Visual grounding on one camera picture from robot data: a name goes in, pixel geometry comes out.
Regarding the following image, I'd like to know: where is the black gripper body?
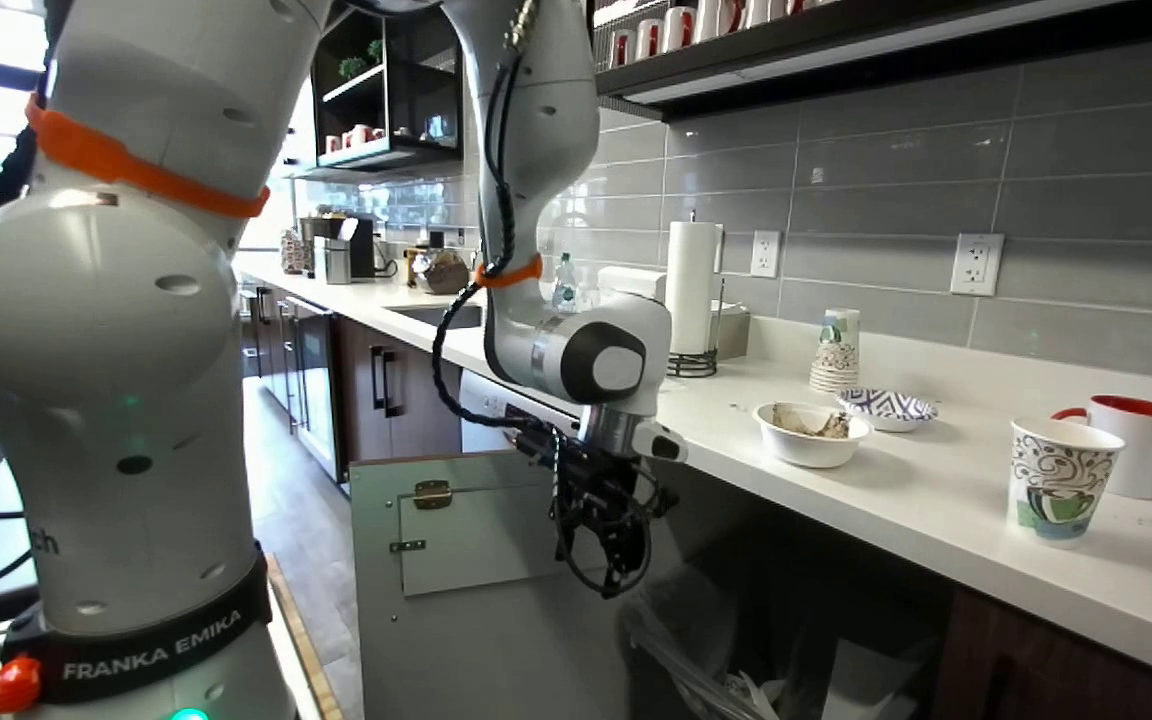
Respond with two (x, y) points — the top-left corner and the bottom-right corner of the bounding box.
(552, 411), (687, 535)

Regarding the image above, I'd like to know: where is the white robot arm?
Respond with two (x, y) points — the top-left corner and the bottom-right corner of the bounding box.
(0, 0), (670, 720)

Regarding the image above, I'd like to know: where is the grey trash bin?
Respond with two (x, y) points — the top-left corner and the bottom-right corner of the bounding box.
(621, 564), (942, 720)

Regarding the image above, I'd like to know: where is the open cabinet door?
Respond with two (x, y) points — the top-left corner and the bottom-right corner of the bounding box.
(354, 453), (630, 720)

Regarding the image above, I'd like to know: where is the grey napkin dispenser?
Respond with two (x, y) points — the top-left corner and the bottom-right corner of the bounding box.
(712, 303), (753, 358)

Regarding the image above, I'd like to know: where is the white bowl with food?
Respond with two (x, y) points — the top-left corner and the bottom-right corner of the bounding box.
(753, 399), (874, 466)

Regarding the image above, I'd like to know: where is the white paper towel roll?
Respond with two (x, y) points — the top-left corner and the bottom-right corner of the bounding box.
(665, 219), (724, 357)

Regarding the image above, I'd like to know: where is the small upright paper cup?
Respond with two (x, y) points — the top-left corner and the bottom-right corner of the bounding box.
(808, 306), (859, 396)

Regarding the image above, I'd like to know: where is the small patterned plate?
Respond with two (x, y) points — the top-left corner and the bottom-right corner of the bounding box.
(842, 387), (942, 431)

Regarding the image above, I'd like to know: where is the patterned paper cup right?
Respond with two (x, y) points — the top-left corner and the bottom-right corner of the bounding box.
(1007, 419), (1124, 540)

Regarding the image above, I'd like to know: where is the red white mug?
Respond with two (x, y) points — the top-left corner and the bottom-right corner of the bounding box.
(1061, 393), (1152, 498)

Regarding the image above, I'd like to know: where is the black wire towel holder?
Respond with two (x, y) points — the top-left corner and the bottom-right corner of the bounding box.
(670, 346), (720, 378)

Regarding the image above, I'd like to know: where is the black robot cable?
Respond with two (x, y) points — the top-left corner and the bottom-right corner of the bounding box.
(428, 52), (567, 471)

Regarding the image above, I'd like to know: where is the white wall outlet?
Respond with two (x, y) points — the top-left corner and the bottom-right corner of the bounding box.
(947, 231), (1006, 296)

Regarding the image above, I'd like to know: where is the dark wall shelf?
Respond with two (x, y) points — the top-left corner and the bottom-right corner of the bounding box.
(596, 0), (1152, 120)

